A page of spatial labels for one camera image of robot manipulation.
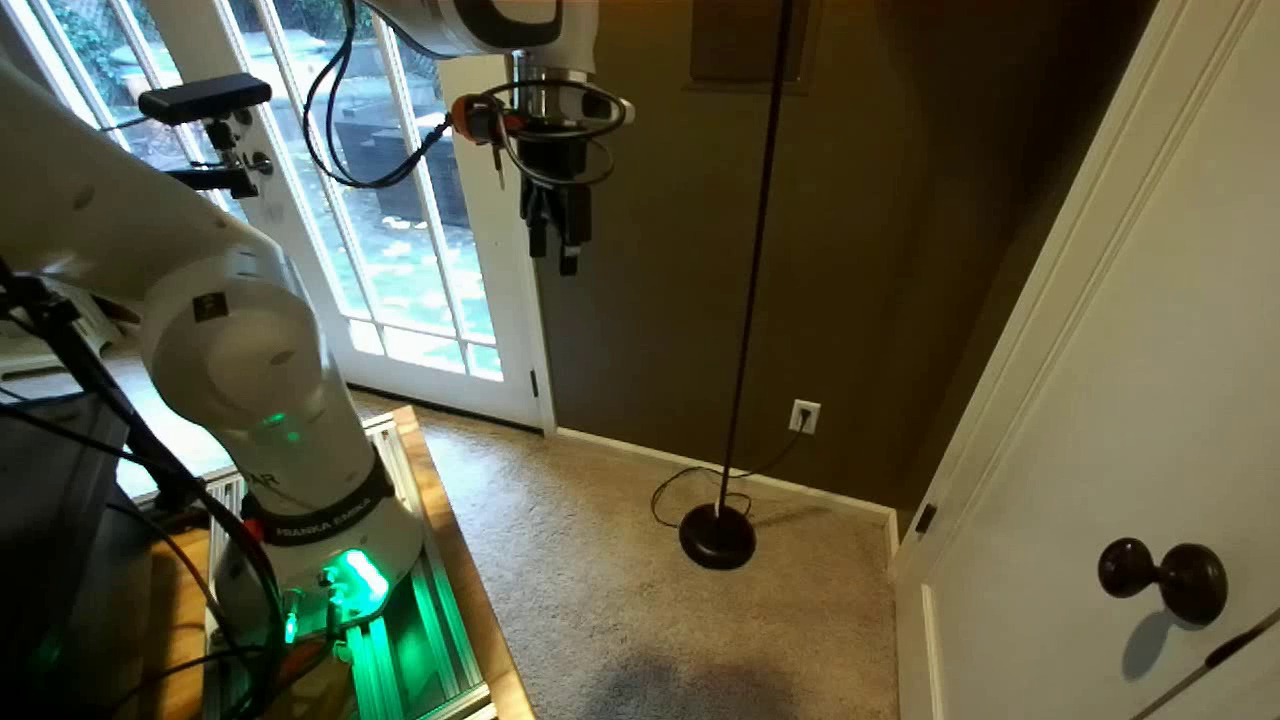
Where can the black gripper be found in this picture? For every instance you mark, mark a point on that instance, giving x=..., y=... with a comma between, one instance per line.
x=554, y=197

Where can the black camera on stand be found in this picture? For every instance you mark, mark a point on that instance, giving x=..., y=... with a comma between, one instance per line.
x=216, y=105

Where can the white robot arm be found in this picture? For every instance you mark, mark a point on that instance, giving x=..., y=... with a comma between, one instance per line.
x=226, y=324

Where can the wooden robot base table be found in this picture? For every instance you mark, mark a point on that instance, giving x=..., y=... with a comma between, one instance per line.
x=431, y=652

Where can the dark round door knob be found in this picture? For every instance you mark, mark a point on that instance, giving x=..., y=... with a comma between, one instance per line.
x=1189, y=578

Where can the black floor lamp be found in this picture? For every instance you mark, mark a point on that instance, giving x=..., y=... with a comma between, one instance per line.
x=720, y=534

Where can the white wall outlet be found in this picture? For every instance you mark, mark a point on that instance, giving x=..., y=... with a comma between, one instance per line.
x=807, y=416

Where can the white closet door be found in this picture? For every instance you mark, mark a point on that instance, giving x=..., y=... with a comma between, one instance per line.
x=1131, y=395

